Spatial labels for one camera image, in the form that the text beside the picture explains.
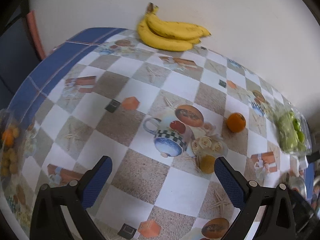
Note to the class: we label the orange tangerine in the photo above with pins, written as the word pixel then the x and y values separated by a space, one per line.
pixel 236 122

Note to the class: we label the round metal tray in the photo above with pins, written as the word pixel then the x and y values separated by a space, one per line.
pixel 297 184

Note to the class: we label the black and white charger box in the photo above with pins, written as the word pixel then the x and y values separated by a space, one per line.
pixel 306 160

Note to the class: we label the clear plastic bag green fruits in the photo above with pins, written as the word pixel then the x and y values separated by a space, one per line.
pixel 293 131

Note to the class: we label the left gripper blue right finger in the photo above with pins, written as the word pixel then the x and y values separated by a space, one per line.
pixel 278 221

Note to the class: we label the yellow banana bunch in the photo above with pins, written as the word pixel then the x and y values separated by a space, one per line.
pixel 168 35

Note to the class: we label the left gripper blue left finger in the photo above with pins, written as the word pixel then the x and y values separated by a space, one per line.
pixel 48 221

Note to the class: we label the plastic bag of small fruits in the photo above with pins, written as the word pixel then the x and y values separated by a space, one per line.
pixel 17 144

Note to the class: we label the brown round fruit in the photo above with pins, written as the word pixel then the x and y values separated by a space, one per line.
pixel 207 164

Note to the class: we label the checkered printed tablecloth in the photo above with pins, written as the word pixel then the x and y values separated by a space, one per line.
pixel 155 114

